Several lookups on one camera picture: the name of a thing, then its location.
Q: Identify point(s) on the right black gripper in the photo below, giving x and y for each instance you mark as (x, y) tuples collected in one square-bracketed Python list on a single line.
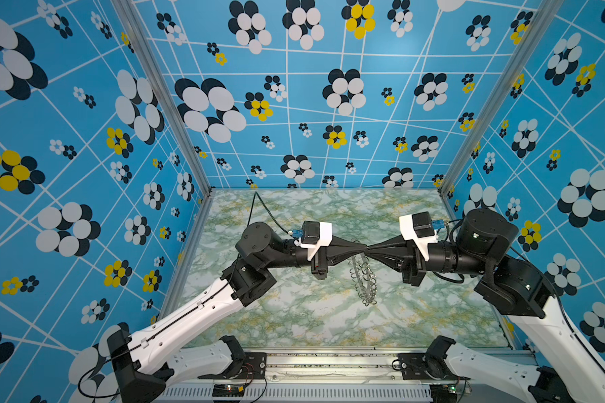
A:
[(413, 266)]

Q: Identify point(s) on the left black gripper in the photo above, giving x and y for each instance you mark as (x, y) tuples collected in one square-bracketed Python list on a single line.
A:
[(338, 248)]

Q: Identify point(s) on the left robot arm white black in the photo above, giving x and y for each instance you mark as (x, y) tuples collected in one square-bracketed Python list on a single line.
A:
[(148, 361)]

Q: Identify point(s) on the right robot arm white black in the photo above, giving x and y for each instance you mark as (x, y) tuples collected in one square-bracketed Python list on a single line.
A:
[(479, 245)]

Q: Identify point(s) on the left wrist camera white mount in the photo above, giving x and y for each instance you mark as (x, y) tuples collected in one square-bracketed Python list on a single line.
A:
[(313, 236)]

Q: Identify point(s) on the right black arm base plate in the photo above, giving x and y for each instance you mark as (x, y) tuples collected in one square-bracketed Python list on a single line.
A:
[(416, 366)]

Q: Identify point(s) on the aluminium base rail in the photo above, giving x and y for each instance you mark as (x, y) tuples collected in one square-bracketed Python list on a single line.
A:
[(334, 375)]

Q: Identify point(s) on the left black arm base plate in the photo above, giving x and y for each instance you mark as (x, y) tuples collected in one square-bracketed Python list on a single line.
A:
[(252, 366)]

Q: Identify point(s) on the right rear aluminium post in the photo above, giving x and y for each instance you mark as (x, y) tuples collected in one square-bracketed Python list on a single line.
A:
[(543, 18)]

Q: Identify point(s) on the aluminium post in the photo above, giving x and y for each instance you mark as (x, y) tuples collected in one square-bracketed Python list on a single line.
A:
[(133, 27), (543, 18)]

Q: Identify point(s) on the left rear aluminium post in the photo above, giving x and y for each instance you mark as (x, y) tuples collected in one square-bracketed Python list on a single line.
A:
[(133, 27)]

